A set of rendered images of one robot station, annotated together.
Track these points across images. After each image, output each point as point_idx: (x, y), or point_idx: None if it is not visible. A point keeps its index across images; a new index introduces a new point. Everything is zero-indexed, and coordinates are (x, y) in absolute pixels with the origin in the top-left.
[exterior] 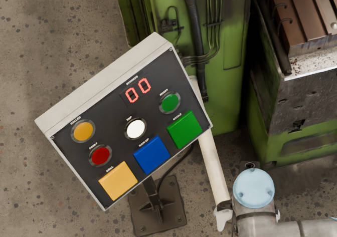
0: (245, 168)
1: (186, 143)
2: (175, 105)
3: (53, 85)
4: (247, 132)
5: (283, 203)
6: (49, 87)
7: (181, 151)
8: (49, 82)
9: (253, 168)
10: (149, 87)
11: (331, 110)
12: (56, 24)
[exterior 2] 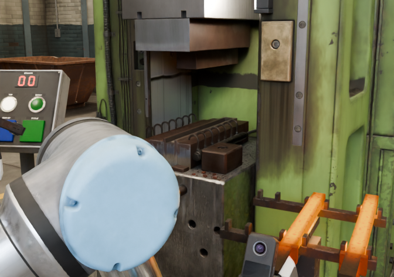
0: (13, 122)
1: (26, 141)
2: (37, 108)
3: (94, 275)
4: None
5: None
6: (91, 275)
7: (20, 146)
8: (95, 273)
9: (16, 122)
10: (33, 84)
11: (170, 275)
12: None
